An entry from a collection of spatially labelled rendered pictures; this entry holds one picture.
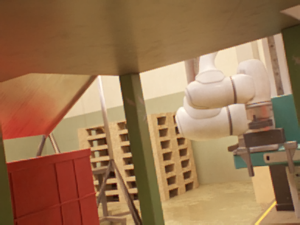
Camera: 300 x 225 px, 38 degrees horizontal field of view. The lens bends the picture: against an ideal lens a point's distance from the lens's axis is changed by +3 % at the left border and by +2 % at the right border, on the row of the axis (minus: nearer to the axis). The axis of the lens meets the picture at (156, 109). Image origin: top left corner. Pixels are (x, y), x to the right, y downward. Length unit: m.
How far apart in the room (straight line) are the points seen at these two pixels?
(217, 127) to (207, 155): 4.08
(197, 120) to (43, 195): 0.82
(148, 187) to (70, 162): 0.25
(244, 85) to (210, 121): 0.31
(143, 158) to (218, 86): 0.53
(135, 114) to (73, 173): 0.26
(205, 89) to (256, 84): 0.17
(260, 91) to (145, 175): 0.61
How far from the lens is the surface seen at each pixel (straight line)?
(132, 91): 1.02
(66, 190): 1.15
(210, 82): 1.46
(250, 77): 1.48
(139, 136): 1.02
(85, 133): 5.56
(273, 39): 1.95
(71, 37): 0.63
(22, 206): 1.07
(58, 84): 1.05
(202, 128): 1.73
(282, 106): 1.89
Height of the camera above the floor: 0.77
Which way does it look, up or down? 3 degrees up
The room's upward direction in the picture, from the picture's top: 10 degrees counter-clockwise
